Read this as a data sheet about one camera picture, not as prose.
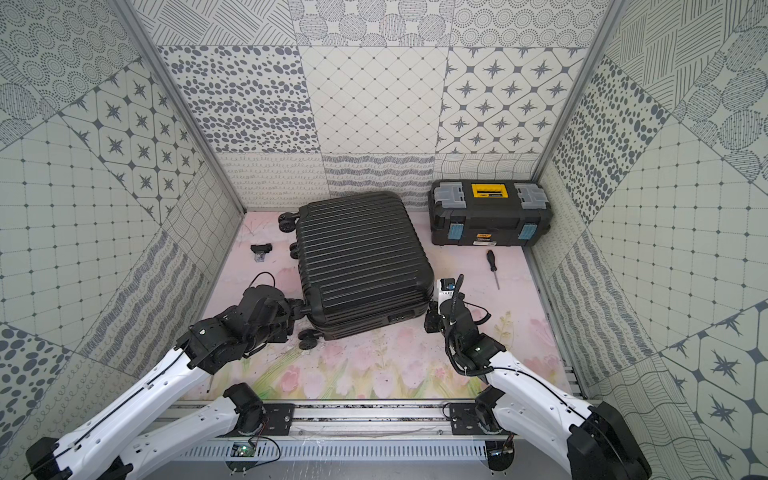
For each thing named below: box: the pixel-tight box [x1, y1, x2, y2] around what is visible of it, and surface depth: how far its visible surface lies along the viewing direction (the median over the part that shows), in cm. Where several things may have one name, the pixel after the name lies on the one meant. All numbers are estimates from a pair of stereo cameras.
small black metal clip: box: [250, 243, 273, 263], surface depth 109 cm
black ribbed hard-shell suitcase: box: [278, 191, 435, 350], surface depth 83 cm
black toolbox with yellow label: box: [428, 179, 554, 246], surface depth 103 cm
